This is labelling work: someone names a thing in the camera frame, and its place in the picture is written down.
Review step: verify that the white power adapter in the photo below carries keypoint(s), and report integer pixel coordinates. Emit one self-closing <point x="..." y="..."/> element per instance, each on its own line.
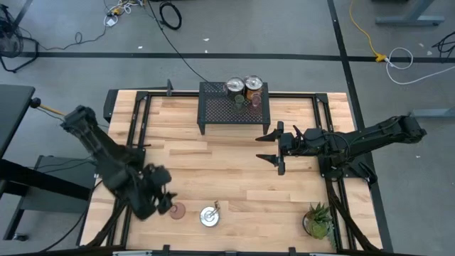
<point x="111" y="22"/>

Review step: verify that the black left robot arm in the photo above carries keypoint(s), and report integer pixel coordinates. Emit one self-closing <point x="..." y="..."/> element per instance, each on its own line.
<point x="92" y="138"/>

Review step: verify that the black mesh metal shelf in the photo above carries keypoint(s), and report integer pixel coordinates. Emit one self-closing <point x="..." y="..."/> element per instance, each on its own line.
<point x="217" y="110"/>

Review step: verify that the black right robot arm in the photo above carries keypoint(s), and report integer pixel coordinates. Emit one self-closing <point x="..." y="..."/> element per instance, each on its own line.
<point x="373" y="133"/>

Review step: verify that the tin can with orange tags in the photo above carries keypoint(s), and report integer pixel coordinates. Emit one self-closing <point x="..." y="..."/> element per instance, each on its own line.
<point x="253" y="83"/>

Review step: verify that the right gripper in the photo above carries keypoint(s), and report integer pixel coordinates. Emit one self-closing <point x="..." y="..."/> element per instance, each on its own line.
<point x="292" y="144"/>

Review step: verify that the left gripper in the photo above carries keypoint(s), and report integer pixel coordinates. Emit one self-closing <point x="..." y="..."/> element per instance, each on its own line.
<point x="158" y="181"/>

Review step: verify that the black side table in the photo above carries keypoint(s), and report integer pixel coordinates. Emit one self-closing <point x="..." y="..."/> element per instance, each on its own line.
<point x="35" y="177"/>

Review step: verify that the clear glass candle holder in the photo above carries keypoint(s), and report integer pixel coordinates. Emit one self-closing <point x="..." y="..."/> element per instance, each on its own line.
<point x="239" y="104"/>

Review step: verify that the grey metal bar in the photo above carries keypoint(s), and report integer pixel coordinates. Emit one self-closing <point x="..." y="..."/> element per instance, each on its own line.
<point x="433" y="113"/>

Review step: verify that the potted succulent plant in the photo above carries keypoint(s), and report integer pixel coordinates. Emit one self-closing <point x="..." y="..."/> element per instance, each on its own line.
<point x="318" y="225"/>

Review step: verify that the wooden stick with black ball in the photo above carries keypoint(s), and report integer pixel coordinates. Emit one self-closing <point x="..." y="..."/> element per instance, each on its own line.
<point x="34" y="102"/>

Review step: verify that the grey table base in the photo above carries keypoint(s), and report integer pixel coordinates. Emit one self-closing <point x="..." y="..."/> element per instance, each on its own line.
<point x="409" y="19"/>

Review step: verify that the black metal table frame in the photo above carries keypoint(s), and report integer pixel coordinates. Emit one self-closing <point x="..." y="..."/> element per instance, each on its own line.
<point x="170" y="94"/>

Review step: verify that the black desk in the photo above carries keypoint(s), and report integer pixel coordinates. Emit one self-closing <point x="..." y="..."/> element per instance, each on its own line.
<point x="14" y="113"/>

